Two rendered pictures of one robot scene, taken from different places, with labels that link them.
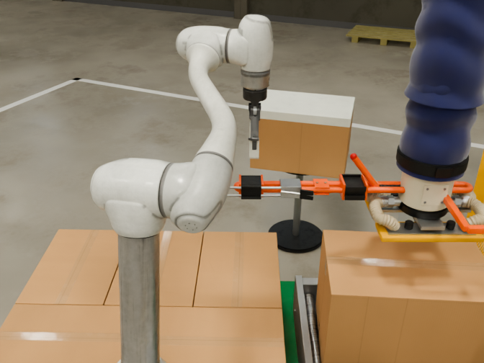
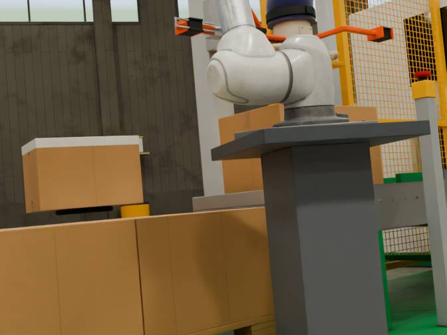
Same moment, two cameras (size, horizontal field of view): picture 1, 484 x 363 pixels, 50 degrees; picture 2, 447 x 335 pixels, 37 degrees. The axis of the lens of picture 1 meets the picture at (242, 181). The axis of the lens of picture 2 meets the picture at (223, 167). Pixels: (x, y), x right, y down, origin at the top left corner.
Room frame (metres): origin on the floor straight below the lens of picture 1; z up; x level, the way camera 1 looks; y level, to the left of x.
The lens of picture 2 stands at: (-0.44, 1.64, 0.56)
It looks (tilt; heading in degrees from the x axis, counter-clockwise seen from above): 3 degrees up; 318
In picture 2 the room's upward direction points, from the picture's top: 5 degrees counter-clockwise
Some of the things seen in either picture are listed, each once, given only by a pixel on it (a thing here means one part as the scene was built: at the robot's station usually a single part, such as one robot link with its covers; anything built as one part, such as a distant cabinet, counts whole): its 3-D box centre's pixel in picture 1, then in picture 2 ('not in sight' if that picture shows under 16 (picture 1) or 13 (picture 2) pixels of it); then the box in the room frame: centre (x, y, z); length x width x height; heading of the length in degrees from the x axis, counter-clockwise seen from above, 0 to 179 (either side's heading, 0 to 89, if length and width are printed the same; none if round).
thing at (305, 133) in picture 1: (302, 132); (82, 174); (3.09, -0.39, 0.82); 0.60 x 0.40 x 0.40; 76
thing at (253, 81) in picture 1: (255, 78); not in sight; (1.54, -0.04, 1.66); 0.09 x 0.09 x 0.06
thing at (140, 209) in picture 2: not in sight; (136, 225); (8.63, -4.48, 0.37); 0.48 x 0.47 x 0.74; 66
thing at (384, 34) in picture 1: (387, 36); not in sight; (9.24, -2.55, 0.06); 1.34 x 0.95 x 0.12; 66
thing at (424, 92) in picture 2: not in sight; (435, 202); (1.04, -0.83, 0.50); 0.07 x 0.07 x 1.00; 89
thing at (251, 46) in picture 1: (251, 42); not in sight; (1.54, -0.03, 1.76); 0.13 x 0.11 x 0.16; 76
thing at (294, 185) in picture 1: (290, 188); (215, 32); (1.55, -0.17, 1.26); 0.07 x 0.07 x 0.04; 0
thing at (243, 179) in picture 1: (251, 185); (188, 27); (1.55, -0.03, 1.27); 0.08 x 0.07 x 0.05; 90
